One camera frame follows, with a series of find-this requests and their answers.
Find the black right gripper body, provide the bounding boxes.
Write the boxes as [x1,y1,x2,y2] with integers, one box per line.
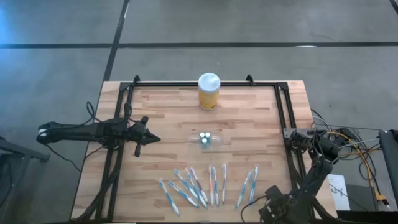
[259,185,293,224]

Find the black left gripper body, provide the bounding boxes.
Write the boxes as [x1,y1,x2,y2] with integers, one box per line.
[126,115,150,158]

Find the blue toothbrush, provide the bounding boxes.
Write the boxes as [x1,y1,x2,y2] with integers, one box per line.
[211,166,220,207]
[173,169,199,199]
[185,167,208,209]
[168,180,200,208]
[158,177,181,217]
[234,170,253,209]
[249,164,259,203]

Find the orange toothbrush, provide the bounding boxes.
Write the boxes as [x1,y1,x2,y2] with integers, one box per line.
[208,165,215,207]

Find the white paper sheet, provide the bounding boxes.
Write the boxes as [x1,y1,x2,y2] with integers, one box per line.
[326,173,351,212]

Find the clear acrylic organizer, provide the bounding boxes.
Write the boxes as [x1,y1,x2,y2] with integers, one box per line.
[185,131,225,151]

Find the yellow canister white lid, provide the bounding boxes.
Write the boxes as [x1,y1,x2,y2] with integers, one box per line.
[197,72,221,111]

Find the dark grey mat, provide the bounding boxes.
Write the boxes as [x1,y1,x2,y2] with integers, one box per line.
[345,183,376,213]

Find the black metal stand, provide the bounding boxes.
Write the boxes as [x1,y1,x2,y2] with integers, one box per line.
[0,136,51,224]

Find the black case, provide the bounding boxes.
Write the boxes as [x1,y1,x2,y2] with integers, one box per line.
[377,129,398,203]

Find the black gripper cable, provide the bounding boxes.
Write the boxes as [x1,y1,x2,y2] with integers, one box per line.
[240,193,269,223]

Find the black aluminium table frame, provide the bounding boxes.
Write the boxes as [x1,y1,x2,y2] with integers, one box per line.
[70,73,338,223]

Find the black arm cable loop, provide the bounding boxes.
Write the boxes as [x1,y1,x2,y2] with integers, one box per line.
[85,101,103,124]

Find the black floor cable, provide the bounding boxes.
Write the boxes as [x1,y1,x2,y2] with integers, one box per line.
[45,144,83,173]

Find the yellow cable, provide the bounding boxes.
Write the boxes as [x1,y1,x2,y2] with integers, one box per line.
[326,130,382,200]

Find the white cable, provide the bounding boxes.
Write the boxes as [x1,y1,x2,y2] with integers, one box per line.
[323,138,382,155]

